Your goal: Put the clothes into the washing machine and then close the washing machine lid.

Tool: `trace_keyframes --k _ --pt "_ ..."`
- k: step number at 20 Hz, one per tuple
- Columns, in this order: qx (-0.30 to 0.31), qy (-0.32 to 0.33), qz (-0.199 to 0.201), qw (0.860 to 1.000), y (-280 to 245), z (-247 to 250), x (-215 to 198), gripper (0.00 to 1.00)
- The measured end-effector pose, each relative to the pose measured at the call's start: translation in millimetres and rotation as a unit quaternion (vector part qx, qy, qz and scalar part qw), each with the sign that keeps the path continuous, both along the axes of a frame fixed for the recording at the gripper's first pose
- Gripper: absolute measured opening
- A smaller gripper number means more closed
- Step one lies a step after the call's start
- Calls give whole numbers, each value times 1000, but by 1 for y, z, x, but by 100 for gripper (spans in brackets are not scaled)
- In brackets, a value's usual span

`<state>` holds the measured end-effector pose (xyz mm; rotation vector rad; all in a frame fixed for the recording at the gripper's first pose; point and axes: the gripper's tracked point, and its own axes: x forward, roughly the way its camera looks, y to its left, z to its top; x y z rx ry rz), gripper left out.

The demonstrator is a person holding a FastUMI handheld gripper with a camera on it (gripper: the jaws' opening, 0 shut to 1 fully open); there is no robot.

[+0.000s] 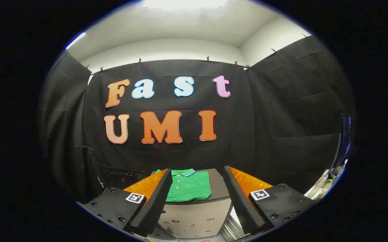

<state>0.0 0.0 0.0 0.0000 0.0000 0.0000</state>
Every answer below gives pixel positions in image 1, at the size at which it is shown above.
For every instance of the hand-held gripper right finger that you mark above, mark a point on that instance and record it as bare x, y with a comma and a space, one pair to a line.
241, 205

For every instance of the green polo shirt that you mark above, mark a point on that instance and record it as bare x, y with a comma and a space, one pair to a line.
190, 188

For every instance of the black backdrop cloth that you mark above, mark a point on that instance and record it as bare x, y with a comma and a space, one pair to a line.
264, 134

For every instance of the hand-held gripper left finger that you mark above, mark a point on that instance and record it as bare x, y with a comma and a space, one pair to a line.
156, 201

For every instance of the white plastic object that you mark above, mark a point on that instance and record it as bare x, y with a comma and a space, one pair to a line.
318, 188

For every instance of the grey metal cabinet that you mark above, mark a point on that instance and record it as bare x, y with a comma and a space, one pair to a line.
194, 218

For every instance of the ceiling light panel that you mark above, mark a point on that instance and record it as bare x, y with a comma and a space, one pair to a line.
183, 2

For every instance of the ceiling strip light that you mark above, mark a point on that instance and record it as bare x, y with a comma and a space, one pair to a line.
76, 40

